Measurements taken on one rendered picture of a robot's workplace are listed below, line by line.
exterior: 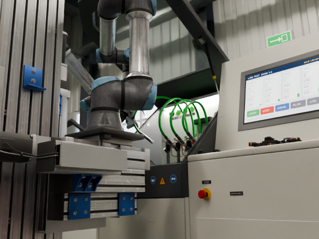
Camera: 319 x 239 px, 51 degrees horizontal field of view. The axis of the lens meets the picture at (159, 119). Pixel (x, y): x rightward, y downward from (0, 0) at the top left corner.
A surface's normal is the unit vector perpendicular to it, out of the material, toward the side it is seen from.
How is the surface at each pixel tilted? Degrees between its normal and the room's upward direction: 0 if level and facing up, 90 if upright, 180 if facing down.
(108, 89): 88
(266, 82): 76
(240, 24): 90
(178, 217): 90
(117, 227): 90
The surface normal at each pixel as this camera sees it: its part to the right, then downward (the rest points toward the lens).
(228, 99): -0.67, -0.38
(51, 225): 0.78, -0.16
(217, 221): -0.69, -0.15
